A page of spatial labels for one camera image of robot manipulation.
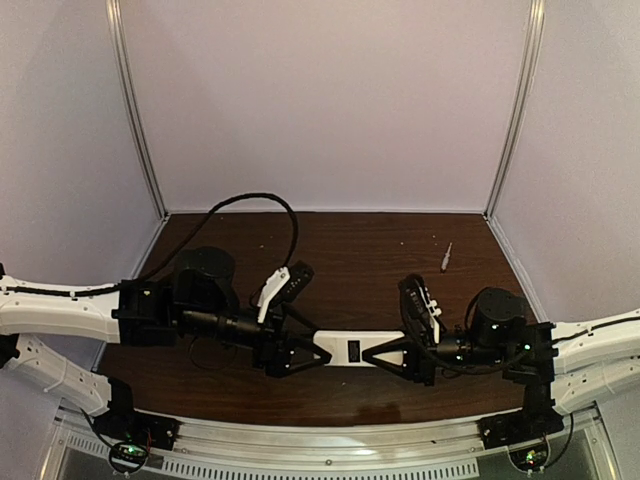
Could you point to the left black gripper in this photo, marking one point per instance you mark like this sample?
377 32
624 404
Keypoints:
273 353

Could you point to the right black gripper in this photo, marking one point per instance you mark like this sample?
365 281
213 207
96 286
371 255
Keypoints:
427 361

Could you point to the white remote control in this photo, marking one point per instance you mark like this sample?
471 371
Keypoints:
347 347

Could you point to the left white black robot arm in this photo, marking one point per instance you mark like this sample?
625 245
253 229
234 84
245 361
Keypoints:
196 299

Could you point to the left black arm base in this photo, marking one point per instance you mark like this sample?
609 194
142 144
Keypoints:
131 437

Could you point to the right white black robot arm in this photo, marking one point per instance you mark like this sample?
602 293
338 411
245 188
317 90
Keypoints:
561 366

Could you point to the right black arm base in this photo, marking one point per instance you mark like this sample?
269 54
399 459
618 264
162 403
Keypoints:
525 435

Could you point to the small silver screwdriver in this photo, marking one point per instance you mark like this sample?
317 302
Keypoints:
446 258

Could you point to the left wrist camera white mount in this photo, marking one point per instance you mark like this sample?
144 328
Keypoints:
284 285

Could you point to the front aluminium rail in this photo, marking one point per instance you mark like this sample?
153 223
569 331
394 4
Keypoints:
449 449

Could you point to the right aluminium frame post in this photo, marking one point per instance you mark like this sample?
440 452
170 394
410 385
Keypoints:
529 62

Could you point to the aluminium frame post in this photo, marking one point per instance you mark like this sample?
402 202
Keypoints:
529 62
132 110

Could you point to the left aluminium frame post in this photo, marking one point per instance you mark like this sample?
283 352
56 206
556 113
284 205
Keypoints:
132 110

